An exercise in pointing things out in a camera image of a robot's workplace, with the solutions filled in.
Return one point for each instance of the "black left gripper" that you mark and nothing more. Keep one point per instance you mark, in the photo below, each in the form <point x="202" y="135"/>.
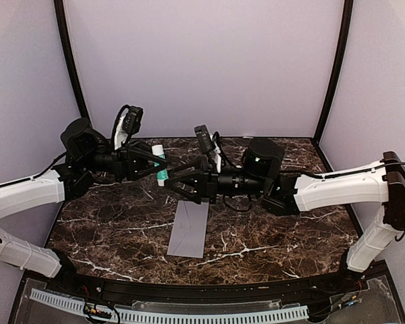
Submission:
<point x="125" y="165"/>

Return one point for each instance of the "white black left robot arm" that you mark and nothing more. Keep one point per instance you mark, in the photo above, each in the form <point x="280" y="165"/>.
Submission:
<point x="86" y="152"/>

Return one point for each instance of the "white slotted cable duct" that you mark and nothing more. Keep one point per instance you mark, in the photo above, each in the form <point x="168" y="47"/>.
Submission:
<point x="162" y="312"/>

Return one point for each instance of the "black right corner post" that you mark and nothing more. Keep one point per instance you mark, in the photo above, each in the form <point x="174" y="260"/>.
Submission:
<point x="335" y="71"/>

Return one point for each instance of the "grey paper envelope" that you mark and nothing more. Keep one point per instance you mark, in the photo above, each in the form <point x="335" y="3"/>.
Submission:
<point x="188" y="233"/>

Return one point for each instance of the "black left corner post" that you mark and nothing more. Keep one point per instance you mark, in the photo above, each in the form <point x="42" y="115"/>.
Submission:
<point x="59" y="6"/>

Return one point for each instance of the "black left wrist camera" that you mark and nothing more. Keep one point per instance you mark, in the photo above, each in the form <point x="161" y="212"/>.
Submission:
<point x="127" y="123"/>

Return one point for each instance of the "black corner post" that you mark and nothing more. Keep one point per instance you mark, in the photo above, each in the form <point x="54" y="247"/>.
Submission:
<point x="59" y="6"/>
<point x="335" y="71"/>

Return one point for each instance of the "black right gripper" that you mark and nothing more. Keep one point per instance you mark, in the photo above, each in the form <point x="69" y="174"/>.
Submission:
<point x="208" y="186"/>

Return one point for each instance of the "black front frame rail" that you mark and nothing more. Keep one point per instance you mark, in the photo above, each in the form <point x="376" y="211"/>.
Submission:
<point x="314" y="289"/>

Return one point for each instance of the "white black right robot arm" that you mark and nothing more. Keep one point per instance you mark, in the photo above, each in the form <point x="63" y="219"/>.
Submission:
<point x="292" y="191"/>

